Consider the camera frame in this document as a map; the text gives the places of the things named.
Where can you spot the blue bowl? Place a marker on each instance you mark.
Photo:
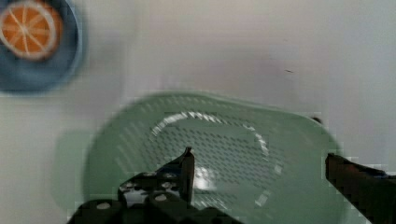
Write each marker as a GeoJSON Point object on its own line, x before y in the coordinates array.
{"type": "Point", "coordinates": [23, 77]}

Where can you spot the green plastic strainer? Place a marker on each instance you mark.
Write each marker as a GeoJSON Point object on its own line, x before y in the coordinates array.
{"type": "Point", "coordinates": [257, 163]}

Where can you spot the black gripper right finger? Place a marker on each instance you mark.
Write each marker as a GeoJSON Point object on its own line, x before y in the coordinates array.
{"type": "Point", "coordinates": [371, 191]}

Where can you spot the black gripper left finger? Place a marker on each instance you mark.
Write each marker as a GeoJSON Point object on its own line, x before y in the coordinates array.
{"type": "Point", "coordinates": [159, 197]}

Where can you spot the orange slice toy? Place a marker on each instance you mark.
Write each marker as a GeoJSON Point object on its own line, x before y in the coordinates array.
{"type": "Point", "coordinates": [31, 29]}

